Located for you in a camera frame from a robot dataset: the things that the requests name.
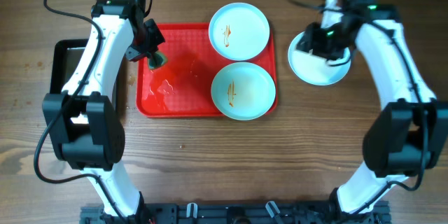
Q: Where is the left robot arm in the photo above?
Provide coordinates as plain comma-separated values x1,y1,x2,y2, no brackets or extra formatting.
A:
42,0,167,223

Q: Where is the black water basin tray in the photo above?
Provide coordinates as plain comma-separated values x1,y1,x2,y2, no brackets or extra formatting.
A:
49,38,122,113

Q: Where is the green yellow sponge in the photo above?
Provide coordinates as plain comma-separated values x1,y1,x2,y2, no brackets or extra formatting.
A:
148,50,167,70

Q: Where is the red plastic tray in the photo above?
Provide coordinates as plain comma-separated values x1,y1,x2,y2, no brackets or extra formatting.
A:
136,23,277,118

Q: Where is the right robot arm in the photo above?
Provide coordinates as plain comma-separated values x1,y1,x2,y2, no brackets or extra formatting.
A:
287,0,447,223

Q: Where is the white plate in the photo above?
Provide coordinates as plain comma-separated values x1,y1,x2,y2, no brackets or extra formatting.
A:
211,62,277,120
209,2,270,61
287,32,351,86

